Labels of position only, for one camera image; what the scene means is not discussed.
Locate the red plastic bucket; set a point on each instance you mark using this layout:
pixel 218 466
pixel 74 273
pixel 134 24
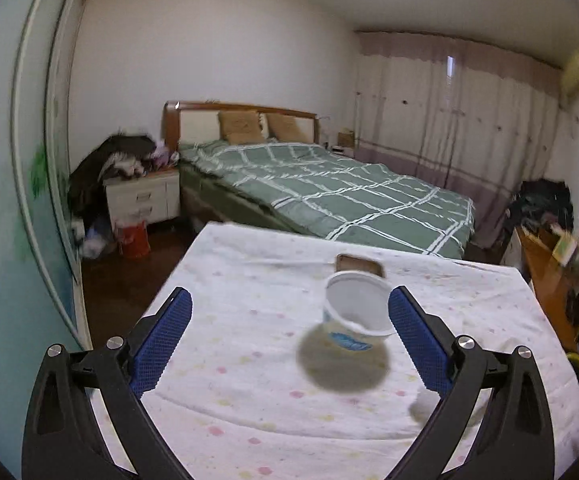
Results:
pixel 133 240

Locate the white plastic yogurt cup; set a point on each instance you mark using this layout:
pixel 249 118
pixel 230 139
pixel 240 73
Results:
pixel 354 305

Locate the tan pillow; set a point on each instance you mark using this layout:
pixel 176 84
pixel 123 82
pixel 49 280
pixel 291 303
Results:
pixel 240 126
pixel 287 127

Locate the white floral tablecloth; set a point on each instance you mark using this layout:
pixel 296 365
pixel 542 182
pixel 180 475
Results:
pixel 249 285

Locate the wooden desk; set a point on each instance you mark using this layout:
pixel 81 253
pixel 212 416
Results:
pixel 544 270

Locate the dark clothes on nightstand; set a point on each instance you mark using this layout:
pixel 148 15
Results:
pixel 119 152

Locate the white nightstand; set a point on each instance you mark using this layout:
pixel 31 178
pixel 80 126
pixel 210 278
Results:
pixel 139 195

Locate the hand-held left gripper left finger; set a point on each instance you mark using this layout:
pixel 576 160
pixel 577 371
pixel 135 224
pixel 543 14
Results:
pixel 162 345

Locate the pale pink curtain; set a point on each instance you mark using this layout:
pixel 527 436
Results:
pixel 469 125

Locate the green plaid bed blanket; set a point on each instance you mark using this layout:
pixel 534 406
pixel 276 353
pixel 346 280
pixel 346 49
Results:
pixel 319 185

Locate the small wooden bedside table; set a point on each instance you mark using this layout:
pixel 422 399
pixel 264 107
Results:
pixel 345 138

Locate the wooden bed headboard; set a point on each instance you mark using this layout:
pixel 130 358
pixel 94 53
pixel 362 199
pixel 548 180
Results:
pixel 194 125

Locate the pile of dark clothes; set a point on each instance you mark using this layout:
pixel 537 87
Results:
pixel 539 200

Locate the white plastic bags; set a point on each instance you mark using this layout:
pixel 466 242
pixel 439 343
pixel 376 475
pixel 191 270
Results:
pixel 94 240

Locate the wall air conditioner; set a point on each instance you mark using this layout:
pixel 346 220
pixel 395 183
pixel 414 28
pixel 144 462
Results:
pixel 577 72

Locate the green book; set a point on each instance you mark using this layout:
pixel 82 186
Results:
pixel 564 247

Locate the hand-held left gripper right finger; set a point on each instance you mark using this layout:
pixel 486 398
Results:
pixel 419 345

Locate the brown smartphone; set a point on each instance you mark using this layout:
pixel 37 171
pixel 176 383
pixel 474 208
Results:
pixel 357 262

